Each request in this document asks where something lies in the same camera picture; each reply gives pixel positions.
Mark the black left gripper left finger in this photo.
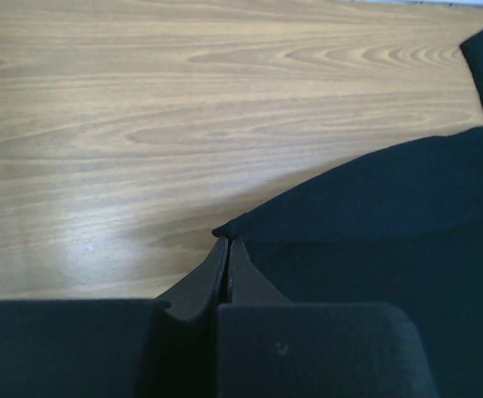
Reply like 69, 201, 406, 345
0, 238, 228, 397

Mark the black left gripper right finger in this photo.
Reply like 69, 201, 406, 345
217, 240, 437, 397

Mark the black t shirt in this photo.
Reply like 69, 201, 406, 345
214, 30, 483, 397

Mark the aluminium frame rail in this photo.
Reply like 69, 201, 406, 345
372, 0, 483, 7

